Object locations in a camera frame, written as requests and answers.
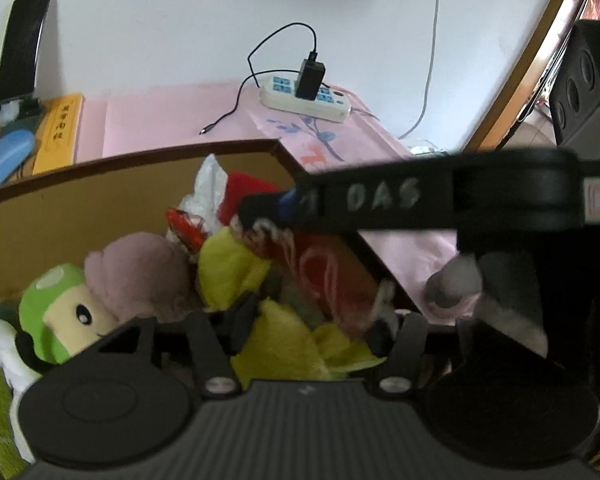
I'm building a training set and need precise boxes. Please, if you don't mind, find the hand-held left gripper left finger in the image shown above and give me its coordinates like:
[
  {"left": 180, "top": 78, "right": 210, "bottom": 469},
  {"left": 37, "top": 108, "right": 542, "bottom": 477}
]
[{"left": 100, "top": 294, "right": 262, "bottom": 402}]

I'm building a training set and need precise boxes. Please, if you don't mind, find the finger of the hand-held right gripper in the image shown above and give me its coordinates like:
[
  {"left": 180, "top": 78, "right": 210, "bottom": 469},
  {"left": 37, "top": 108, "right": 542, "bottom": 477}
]
[{"left": 237, "top": 147, "right": 584, "bottom": 237}]

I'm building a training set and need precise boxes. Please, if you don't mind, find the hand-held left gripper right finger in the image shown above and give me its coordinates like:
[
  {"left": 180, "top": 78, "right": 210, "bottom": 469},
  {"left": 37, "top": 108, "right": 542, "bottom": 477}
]
[{"left": 367, "top": 312, "right": 478, "bottom": 398}]

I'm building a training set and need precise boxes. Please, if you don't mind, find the red patterned cloth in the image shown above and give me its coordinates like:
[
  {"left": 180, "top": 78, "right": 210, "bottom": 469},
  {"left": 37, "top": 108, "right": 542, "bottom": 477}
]
[{"left": 247, "top": 219, "right": 383, "bottom": 333}]

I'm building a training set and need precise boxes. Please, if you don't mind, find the brown cardboard box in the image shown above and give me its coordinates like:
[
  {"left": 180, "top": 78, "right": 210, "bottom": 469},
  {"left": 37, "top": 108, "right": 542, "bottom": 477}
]
[{"left": 0, "top": 139, "right": 424, "bottom": 467}]

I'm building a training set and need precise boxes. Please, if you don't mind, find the yellow soft cloth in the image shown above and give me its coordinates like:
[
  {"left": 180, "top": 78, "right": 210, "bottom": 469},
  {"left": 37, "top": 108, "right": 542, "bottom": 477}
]
[{"left": 196, "top": 229, "right": 272, "bottom": 312}]

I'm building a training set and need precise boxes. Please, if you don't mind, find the person's right hand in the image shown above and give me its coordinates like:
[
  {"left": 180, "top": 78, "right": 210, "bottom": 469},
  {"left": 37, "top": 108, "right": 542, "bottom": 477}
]
[{"left": 426, "top": 252, "right": 551, "bottom": 357}]

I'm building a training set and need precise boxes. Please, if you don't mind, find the yellow towel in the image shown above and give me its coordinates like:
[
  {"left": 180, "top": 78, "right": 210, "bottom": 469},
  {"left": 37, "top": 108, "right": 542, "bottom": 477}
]
[{"left": 239, "top": 299, "right": 387, "bottom": 382}]

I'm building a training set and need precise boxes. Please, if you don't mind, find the pink plush toy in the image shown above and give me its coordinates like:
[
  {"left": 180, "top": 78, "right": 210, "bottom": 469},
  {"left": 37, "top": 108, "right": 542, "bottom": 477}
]
[{"left": 83, "top": 232, "right": 192, "bottom": 324}]

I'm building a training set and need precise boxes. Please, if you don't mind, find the white power strip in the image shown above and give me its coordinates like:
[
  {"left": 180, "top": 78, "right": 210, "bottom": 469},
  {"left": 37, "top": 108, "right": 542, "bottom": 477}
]
[{"left": 258, "top": 74, "right": 352, "bottom": 124}]

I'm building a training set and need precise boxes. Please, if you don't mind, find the red satin cloth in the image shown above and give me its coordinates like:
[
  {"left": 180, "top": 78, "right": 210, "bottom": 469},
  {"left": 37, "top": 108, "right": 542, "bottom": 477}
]
[{"left": 166, "top": 206, "right": 205, "bottom": 252}]

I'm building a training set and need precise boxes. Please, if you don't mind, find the black charger plug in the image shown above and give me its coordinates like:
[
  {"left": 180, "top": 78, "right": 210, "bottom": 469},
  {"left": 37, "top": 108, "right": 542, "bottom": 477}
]
[{"left": 294, "top": 51, "right": 327, "bottom": 102}]

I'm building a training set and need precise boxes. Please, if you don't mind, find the red plush cloth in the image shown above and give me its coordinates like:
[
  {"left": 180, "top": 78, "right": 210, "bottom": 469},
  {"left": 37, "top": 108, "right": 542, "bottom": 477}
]
[{"left": 219, "top": 171, "right": 283, "bottom": 227}]

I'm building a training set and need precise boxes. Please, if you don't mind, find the white plastic bag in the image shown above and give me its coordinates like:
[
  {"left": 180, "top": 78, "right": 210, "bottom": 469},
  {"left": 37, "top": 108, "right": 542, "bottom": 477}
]
[{"left": 179, "top": 154, "right": 232, "bottom": 222}]

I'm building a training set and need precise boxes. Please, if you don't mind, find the green plush toy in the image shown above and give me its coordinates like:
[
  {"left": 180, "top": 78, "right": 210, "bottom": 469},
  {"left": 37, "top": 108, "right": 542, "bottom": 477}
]
[{"left": 18, "top": 262, "right": 119, "bottom": 367}]

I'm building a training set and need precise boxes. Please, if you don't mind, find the white plush toy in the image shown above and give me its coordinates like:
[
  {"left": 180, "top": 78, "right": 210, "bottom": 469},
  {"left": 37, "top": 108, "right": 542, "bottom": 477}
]
[{"left": 0, "top": 319, "right": 39, "bottom": 464}]

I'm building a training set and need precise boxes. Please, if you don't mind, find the pink printed tablecloth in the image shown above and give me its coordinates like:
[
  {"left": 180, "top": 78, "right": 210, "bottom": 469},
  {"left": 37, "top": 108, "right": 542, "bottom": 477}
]
[{"left": 74, "top": 81, "right": 462, "bottom": 322}]

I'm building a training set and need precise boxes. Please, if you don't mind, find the yellow book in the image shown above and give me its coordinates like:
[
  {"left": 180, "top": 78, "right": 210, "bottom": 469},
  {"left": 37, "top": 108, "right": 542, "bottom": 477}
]
[{"left": 32, "top": 93, "right": 85, "bottom": 176}]

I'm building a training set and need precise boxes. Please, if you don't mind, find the blue case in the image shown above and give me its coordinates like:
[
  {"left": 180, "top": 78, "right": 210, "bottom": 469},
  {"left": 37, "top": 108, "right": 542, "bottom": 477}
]
[{"left": 0, "top": 129, "right": 36, "bottom": 187}]

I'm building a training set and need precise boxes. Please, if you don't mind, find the small panda plush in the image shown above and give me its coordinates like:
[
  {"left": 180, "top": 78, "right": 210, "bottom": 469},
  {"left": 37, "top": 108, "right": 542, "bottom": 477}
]
[{"left": 0, "top": 97, "right": 42, "bottom": 136}]

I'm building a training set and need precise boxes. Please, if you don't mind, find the black phone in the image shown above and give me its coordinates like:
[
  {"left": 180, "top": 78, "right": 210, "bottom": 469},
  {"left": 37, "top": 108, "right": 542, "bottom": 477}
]
[{"left": 0, "top": 0, "right": 54, "bottom": 102}]

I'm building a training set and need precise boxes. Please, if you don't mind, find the wooden door frame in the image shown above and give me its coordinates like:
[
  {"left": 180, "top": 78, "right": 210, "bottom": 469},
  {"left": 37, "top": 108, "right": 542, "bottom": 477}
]
[{"left": 461, "top": 0, "right": 599, "bottom": 152}]

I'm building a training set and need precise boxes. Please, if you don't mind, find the white cable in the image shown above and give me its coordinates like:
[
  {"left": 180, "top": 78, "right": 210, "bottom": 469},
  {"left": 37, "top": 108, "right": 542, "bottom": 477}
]
[{"left": 397, "top": 0, "right": 453, "bottom": 141}]

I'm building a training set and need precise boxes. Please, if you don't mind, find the black charger cable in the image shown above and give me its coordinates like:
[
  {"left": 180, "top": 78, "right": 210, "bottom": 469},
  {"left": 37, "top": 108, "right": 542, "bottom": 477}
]
[{"left": 200, "top": 22, "right": 321, "bottom": 136}]

